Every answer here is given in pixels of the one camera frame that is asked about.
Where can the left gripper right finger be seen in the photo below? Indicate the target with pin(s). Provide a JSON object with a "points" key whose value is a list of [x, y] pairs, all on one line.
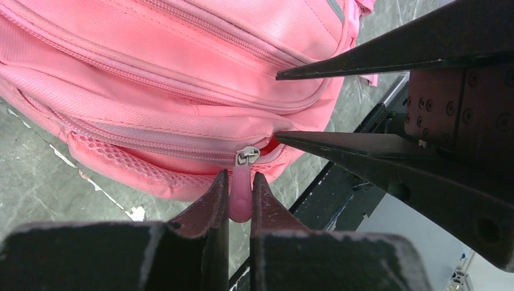
{"points": [[287, 255]]}

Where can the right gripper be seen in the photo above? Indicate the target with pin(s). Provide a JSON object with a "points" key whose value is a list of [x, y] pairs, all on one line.
{"points": [[468, 112]]}

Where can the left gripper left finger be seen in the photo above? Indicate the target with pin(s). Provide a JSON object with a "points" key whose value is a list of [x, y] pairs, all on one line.
{"points": [[189, 252]]}

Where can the pink backpack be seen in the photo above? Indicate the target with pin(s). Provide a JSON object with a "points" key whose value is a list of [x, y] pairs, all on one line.
{"points": [[162, 95]]}

